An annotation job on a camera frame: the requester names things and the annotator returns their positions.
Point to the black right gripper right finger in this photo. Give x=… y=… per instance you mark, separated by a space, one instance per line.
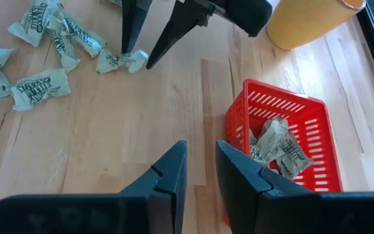
x=239 y=188

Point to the red slotted plastic basket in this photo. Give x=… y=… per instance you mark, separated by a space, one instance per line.
x=323 y=136

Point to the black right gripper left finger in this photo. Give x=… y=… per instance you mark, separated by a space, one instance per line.
x=170 y=195

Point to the packets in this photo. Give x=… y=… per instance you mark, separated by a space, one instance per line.
x=294 y=159

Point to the white candy packet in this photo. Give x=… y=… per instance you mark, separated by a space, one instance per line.
x=37 y=89

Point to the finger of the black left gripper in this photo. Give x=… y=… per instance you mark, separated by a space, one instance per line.
x=133 y=22
x=180 y=22

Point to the orange translucent plastic cup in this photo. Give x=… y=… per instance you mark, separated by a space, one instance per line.
x=304 y=22

